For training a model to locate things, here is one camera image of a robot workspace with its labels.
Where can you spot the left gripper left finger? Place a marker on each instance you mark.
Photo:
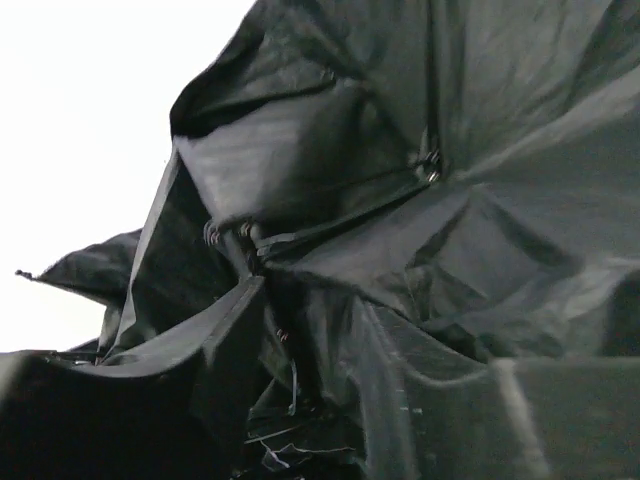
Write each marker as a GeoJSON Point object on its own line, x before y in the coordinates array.
{"type": "Point", "coordinates": [174, 407]}

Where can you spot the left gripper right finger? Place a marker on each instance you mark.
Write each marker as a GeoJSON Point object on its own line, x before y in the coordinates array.
{"type": "Point", "coordinates": [431, 413]}

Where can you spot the lilac umbrella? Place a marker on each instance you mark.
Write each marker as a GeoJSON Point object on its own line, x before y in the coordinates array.
{"type": "Point", "coordinates": [471, 166]}

